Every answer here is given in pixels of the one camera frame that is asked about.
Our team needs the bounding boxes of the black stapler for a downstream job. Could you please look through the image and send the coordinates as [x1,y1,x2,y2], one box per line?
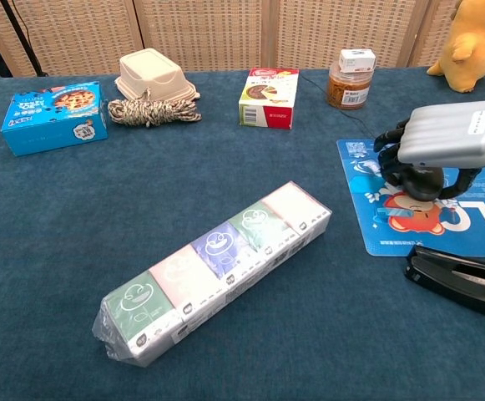
[404,244,485,322]

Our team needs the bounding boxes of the thin black mouse cable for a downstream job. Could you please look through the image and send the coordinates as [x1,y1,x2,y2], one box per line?
[299,74,380,140]

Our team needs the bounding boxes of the clear jar amber contents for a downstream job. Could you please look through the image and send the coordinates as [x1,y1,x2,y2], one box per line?
[326,62,373,111]

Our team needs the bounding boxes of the blue cartoon mouse pad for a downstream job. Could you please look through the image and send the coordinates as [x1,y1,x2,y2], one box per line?
[336,139,485,258]

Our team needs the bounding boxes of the red white cake box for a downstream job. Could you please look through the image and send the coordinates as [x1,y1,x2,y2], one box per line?
[238,68,301,130]

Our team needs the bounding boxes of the small white cardboard box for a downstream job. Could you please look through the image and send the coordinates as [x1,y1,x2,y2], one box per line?
[337,48,377,74]

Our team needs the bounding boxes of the woven wicker folding screen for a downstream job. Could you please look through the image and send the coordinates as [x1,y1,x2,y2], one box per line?
[0,0,485,79]

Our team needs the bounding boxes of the wrapped tissue multipack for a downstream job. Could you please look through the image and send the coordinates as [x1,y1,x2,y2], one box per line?
[91,179,333,369]

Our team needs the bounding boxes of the yellow plush toy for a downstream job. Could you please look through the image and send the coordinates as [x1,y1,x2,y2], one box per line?
[427,0,485,94]

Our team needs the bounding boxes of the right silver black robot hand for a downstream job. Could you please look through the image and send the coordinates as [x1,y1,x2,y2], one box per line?
[373,99,485,201]

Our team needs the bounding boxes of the coiled speckled rope bundle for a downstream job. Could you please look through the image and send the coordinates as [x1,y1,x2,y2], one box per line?
[107,92,203,129]

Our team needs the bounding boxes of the beige takeout clamshell container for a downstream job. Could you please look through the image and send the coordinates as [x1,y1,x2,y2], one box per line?
[114,47,201,104]

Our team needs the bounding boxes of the blue cookie box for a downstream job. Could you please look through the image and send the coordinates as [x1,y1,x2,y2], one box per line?
[0,80,109,158]

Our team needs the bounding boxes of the black computer mouse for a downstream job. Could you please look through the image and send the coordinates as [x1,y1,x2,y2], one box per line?
[400,165,446,205]

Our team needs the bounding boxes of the black tripod stand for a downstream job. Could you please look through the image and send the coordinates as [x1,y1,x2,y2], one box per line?
[0,0,49,77]

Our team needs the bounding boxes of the blue table cloth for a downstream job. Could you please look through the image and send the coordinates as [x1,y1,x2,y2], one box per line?
[0,66,485,401]

